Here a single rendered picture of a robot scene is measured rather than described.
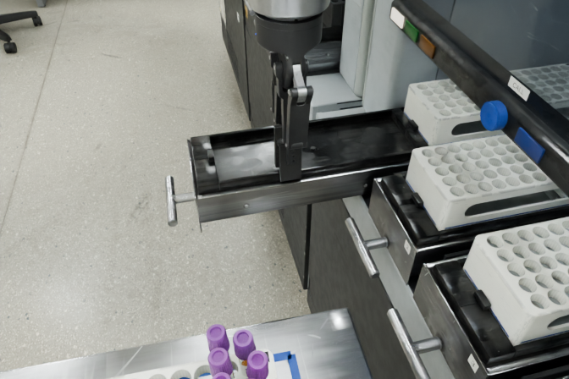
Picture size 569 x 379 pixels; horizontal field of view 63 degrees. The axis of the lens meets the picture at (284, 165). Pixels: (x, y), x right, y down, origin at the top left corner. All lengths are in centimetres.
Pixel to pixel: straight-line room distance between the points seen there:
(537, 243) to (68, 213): 161
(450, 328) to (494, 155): 23
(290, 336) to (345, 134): 37
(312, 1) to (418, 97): 30
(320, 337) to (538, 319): 20
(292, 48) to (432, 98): 30
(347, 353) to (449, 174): 25
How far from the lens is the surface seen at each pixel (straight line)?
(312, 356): 48
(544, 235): 59
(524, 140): 49
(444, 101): 74
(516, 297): 51
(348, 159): 70
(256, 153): 70
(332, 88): 99
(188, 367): 41
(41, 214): 193
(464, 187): 60
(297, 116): 54
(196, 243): 165
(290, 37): 51
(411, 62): 79
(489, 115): 51
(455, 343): 56
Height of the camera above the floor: 125
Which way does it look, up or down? 41 degrees down
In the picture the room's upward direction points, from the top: straight up
